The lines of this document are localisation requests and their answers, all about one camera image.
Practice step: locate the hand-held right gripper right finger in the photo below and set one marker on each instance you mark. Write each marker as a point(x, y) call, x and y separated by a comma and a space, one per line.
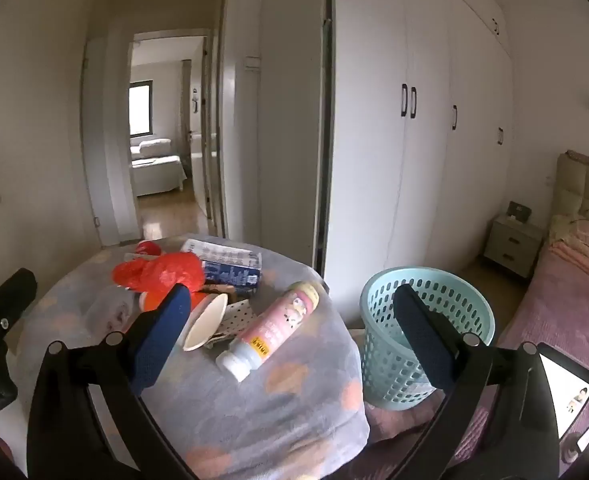
point(422, 340)

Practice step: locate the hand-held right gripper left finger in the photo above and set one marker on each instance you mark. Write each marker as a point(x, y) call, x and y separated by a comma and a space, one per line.
point(162, 340)

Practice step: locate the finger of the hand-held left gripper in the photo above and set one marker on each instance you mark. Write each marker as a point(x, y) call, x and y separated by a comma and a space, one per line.
point(9, 290)

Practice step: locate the white paper cup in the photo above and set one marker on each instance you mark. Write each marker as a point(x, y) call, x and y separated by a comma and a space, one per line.
point(204, 322)

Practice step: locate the teal plastic basket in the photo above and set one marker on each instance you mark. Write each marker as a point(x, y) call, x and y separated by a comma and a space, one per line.
point(379, 360)

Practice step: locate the red plastic bag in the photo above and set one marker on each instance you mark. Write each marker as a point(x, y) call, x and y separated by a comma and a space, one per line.
point(169, 270)

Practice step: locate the white polka dot wrapper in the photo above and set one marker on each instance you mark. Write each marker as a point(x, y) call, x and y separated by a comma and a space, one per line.
point(237, 316)

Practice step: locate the dark blue carton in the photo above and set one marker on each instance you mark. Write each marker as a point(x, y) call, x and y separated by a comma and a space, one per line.
point(234, 276)

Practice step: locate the white printed carton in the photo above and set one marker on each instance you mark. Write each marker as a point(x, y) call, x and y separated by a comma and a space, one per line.
point(224, 254)

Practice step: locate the pink bottle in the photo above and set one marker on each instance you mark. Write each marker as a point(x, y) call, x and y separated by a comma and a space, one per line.
point(274, 330)

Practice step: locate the beige nightstand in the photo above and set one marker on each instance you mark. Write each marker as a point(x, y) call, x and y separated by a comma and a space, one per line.
point(512, 245)

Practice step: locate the dark device on nightstand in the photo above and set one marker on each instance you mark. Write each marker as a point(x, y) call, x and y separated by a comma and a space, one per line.
point(518, 211)

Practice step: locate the white sofa far room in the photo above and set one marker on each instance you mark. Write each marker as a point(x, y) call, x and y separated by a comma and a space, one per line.
point(157, 170)

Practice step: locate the folded pink blankets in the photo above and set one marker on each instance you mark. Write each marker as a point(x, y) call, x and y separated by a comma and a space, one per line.
point(582, 250)

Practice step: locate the white wardrobe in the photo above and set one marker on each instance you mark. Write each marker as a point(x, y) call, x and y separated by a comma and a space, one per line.
point(374, 160)

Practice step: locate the beige padded headboard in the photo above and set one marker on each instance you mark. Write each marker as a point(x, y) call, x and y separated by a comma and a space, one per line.
point(574, 185)

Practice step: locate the window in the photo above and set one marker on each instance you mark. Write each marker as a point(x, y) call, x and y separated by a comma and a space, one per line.
point(139, 107)

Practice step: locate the white door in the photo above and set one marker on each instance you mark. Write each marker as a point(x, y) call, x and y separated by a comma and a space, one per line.
point(284, 135)

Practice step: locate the white wall switch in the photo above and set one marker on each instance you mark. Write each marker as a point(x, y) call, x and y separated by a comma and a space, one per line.
point(253, 61)

